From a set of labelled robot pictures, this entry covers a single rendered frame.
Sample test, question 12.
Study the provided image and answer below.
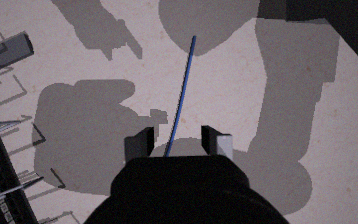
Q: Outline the black equipment rack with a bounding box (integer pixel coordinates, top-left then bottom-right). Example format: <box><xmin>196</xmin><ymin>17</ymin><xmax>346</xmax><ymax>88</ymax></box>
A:
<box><xmin>0</xmin><ymin>33</ymin><xmax>44</xmax><ymax>224</ymax></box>

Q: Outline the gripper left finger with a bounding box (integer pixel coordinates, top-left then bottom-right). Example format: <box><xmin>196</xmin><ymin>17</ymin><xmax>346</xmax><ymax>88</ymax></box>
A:
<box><xmin>124</xmin><ymin>127</ymin><xmax>154</xmax><ymax>165</ymax></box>

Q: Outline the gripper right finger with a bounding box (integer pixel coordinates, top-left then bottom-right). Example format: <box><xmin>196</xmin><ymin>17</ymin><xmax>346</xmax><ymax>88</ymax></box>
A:
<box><xmin>201</xmin><ymin>125</ymin><xmax>233</xmax><ymax>161</ymax></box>

